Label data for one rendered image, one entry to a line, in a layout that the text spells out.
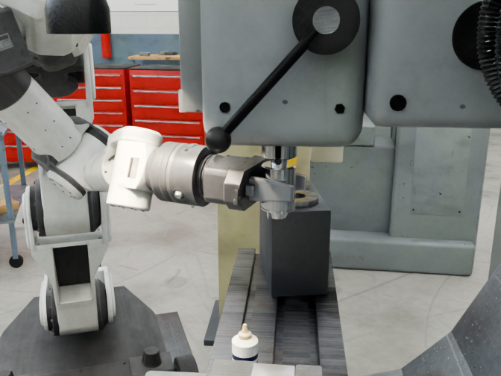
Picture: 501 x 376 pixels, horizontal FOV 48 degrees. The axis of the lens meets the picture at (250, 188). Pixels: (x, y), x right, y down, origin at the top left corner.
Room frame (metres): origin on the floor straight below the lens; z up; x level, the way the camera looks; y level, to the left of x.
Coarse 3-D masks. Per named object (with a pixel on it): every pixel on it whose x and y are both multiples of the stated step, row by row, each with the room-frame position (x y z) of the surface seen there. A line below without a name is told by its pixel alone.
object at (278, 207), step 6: (264, 174) 0.73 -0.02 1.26; (294, 174) 0.73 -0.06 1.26; (276, 180) 0.72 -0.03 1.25; (282, 180) 0.72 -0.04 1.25; (288, 180) 0.72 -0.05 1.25; (294, 180) 0.73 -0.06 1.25; (294, 186) 0.73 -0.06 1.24; (294, 192) 0.73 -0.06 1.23; (294, 198) 0.73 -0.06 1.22; (264, 204) 0.73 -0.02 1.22; (270, 204) 0.72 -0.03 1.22; (276, 204) 0.72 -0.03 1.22; (282, 204) 0.72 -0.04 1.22; (288, 204) 0.72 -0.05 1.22; (294, 204) 0.74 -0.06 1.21; (264, 210) 0.73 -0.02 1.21; (270, 210) 0.72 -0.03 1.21; (276, 210) 0.72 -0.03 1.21; (282, 210) 0.72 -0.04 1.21; (288, 210) 0.72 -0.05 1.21
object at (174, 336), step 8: (176, 312) 1.91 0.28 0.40; (160, 320) 1.85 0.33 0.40; (168, 320) 1.85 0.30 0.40; (176, 320) 1.85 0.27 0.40; (160, 328) 1.79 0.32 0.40; (168, 328) 1.79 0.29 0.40; (176, 328) 1.79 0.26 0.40; (168, 336) 1.74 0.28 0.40; (176, 336) 1.74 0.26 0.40; (184, 336) 1.74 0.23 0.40; (168, 344) 1.69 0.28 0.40; (176, 344) 1.69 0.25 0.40; (184, 344) 1.69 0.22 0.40; (176, 352) 1.64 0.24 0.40; (184, 352) 1.64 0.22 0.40
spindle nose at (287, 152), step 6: (264, 150) 0.73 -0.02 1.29; (270, 150) 0.72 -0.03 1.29; (282, 150) 0.72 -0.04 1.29; (288, 150) 0.72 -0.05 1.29; (294, 150) 0.73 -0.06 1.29; (264, 156) 0.73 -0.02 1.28; (270, 156) 0.72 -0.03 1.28; (282, 156) 0.72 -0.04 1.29; (288, 156) 0.72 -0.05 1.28; (294, 156) 0.73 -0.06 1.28
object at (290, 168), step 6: (270, 162) 0.75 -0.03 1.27; (288, 162) 0.75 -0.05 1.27; (264, 168) 0.73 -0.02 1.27; (270, 168) 0.72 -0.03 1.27; (276, 168) 0.72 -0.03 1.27; (282, 168) 0.72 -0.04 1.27; (288, 168) 0.72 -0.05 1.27; (294, 168) 0.73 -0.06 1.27; (270, 174) 0.72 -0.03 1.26; (276, 174) 0.72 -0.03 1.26; (282, 174) 0.72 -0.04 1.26; (288, 174) 0.72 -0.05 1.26
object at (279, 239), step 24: (312, 192) 1.14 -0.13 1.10; (264, 216) 1.18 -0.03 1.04; (288, 216) 1.06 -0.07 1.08; (312, 216) 1.07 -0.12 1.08; (264, 240) 1.18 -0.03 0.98; (288, 240) 1.06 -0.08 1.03; (312, 240) 1.07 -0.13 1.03; (264, 264) 1.18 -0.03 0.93; (288, 264) 1.06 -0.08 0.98; (312, 264) 1.07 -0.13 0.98; (288, 288) 1.06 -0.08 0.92; (312, 288) 1.07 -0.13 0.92
